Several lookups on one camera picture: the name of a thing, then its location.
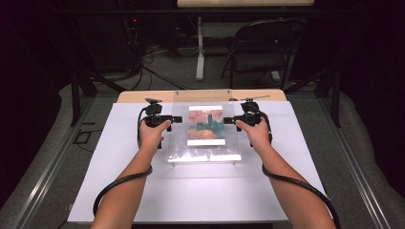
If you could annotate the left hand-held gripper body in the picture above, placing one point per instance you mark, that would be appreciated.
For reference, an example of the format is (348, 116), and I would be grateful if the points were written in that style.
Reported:
(154, 119)

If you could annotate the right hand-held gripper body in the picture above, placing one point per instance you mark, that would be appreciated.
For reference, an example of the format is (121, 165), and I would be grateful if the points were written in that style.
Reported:
(251, 117)

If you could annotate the painting print with white border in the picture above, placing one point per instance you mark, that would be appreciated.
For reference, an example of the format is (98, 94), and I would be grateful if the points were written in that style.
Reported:
(205, 125)

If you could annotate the clear acrylic stand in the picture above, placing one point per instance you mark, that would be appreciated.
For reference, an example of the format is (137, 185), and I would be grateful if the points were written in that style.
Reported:
(203, 152)

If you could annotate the person's left hand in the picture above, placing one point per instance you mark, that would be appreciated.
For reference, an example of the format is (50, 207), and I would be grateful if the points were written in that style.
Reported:
(151, 136)

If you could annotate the person's right hand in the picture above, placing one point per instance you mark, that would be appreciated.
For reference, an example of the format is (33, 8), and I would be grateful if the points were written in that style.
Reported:
(259, 136)

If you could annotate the wooden table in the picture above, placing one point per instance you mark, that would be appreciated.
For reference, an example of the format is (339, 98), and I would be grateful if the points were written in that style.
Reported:
(197, 96)

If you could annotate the white board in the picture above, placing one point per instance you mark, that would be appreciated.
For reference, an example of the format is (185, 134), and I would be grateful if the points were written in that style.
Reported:
(203, 194)

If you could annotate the black folding chair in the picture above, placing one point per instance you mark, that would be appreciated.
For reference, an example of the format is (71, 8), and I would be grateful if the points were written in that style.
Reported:
(264, 44)

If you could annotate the black metal stand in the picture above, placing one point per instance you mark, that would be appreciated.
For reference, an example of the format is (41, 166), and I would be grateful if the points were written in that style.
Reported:
(76, 95)
(334, 95)

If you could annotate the dark equipment cabinet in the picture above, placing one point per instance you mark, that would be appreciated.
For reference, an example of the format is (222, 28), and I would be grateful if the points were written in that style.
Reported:
(108, 44)

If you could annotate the white table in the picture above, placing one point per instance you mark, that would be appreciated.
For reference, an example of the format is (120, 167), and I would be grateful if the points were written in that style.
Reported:
(245, 3)

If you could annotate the aluminium rail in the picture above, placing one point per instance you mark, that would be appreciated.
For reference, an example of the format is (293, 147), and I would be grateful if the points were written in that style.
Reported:
(356, 171)
(47, 171)

